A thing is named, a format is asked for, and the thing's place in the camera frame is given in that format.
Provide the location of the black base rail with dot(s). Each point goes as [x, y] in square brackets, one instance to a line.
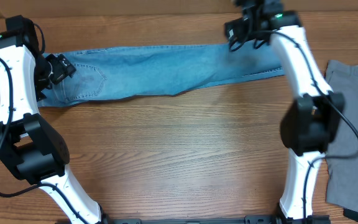
[248, 219]

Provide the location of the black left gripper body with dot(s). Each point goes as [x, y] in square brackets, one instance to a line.
[51, 70]

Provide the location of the light blue denim jeans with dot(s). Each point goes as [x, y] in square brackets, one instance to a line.
[161, 70]

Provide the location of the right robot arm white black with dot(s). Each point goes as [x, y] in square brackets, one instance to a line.
[312, 120]

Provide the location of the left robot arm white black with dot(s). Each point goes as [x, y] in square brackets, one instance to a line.
[30, 148]

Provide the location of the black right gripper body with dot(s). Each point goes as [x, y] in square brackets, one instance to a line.
[234, 32]

